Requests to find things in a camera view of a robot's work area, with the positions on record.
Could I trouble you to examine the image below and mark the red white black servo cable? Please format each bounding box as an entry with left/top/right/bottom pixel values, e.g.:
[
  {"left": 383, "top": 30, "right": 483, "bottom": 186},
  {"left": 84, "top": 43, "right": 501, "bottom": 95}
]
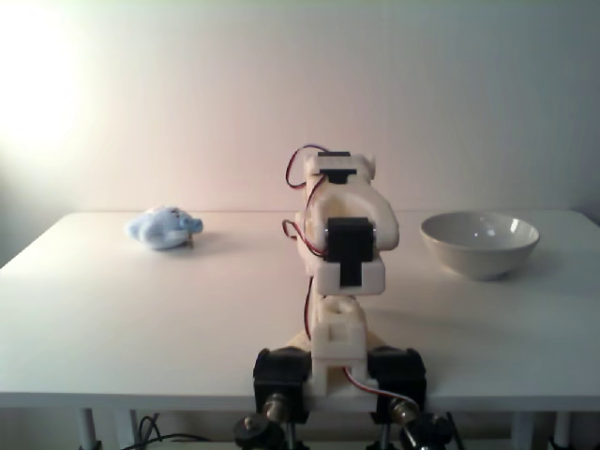
[
  {"left": 341, "top": 365, "right": 418, "bottom": 409},
  {"left": 285, "top": 145, "right": 329, "bottom": 189},
  {"left": 280, "top": 218, "right": 329, "bottom": 260}
]

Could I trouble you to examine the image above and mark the white table leg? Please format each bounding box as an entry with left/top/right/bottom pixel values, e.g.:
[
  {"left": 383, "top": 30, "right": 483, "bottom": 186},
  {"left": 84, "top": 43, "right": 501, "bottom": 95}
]
[
  {"left": 78, "top": 408, "right": 102, "bottom": 450},
  {"left": 510, "top": 412, "right": 535, "bottom": 450},
  {"left": 114, "top": 410, "right": 140, "bottom": 450},
  {"left": 548, "top": 412, "right": 578, "bottom": 450}
]

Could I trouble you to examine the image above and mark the skyblue plush doll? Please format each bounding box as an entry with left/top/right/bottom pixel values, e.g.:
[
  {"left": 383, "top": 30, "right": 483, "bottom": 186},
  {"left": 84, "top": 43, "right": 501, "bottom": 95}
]
[{"left": 124, "top": 204, "right": 203, "bottom": 252}]

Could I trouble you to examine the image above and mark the white ceramic bowl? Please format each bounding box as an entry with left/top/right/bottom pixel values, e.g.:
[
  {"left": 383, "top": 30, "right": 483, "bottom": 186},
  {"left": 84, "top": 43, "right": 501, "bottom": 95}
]
[{"left": 420, "top": 211, "right": 541, "bottom": 282}]

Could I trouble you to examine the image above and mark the black tripod head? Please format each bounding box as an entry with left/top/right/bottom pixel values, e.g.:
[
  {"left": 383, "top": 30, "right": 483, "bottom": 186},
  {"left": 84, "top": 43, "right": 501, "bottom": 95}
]
[
  {"left": 397, "top": 412, "right": 465, "bottom": 450},
  {"left": 232, "top": 414, "right": 288, "bottom": 450}
]

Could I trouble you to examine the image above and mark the black floor cable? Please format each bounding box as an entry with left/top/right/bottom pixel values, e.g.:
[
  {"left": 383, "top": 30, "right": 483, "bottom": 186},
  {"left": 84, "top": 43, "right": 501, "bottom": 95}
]
[{"left": 133, "top": 414, "right": 212, "bottom": 450}]

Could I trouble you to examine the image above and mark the black table clamp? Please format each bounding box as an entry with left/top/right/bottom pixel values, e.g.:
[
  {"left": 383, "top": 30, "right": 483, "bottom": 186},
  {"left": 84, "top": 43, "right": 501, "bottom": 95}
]
[
  {"left": 367, "top": 346, "right": 428, "bottom": 426},
  {"left": 252, "top": 347, "right": 313, "bottom": 426}
]

